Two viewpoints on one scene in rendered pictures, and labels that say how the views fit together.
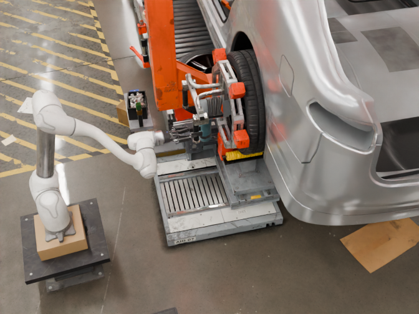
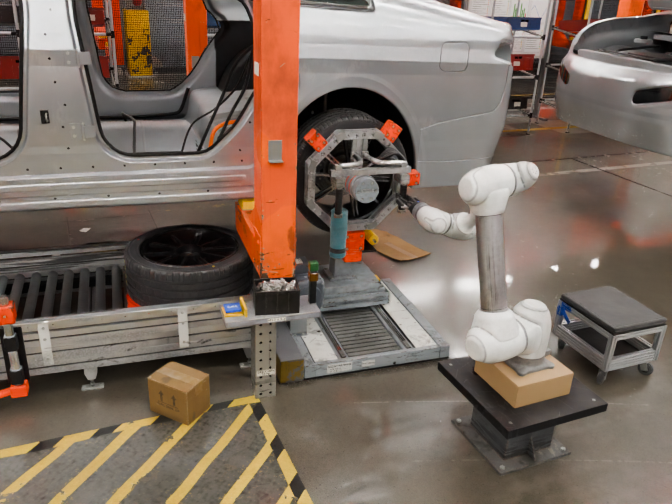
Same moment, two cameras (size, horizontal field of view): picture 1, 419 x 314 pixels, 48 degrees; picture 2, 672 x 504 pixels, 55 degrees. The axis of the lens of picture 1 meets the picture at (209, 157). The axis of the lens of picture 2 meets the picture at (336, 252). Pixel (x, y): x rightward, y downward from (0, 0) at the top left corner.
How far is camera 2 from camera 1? 4.26 m
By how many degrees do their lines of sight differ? 77
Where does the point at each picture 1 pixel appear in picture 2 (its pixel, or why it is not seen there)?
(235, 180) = (362, 280)
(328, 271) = (436, 271)
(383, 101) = not seen: hidden behind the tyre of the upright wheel
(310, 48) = (470, 16)
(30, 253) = (565, 406)
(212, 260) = (452, 328)
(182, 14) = not seen: outside the picture
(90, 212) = (466, 363)
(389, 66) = not seen: hidden behind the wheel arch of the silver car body
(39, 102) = (502, 169)
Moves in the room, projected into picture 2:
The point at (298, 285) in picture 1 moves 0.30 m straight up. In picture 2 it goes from (458, 285) to (464, 243)
